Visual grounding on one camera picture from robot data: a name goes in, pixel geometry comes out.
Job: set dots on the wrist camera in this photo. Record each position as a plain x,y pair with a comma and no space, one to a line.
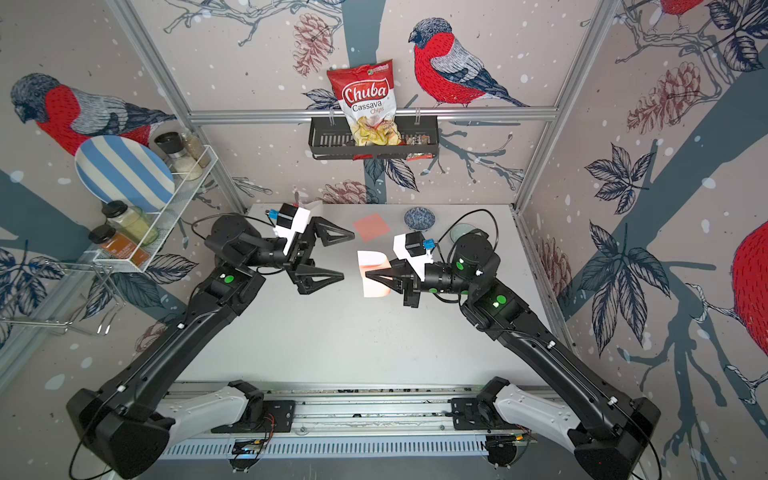
289,221
416,250

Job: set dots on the white wire shelf rack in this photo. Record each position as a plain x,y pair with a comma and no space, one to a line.
165,220

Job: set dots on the red Chuba chips bag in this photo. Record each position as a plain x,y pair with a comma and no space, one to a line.
367,98

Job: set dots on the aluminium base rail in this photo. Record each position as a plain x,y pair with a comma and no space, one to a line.
372,414

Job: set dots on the black lid spice jar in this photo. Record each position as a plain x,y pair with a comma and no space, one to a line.
182,162

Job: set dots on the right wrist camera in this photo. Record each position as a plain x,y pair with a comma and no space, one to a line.
416,250

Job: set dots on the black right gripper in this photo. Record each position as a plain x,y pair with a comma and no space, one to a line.
409,284

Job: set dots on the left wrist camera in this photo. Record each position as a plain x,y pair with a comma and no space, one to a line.
289,221

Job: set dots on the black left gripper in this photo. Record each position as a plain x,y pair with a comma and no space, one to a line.
303,267

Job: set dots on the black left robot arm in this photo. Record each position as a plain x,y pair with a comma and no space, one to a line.
124,423

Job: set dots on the teal striped ceramic bowl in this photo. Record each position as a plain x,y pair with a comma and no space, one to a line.
461,229

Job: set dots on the black wire basket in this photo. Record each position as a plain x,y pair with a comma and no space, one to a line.
408,138

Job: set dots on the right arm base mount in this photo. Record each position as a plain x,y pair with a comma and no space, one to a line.
479,413

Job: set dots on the orange spice jar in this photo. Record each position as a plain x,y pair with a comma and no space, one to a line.
117,245

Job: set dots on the blue patterned ceramic bowl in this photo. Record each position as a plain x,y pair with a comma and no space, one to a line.
419,218

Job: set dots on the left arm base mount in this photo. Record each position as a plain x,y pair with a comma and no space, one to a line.
258,415

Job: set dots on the green spice jar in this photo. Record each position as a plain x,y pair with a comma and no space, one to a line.
131,221

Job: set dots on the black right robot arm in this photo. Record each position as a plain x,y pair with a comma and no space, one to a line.
495,310

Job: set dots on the blue striped plate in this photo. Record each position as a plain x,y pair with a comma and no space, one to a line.
116,168

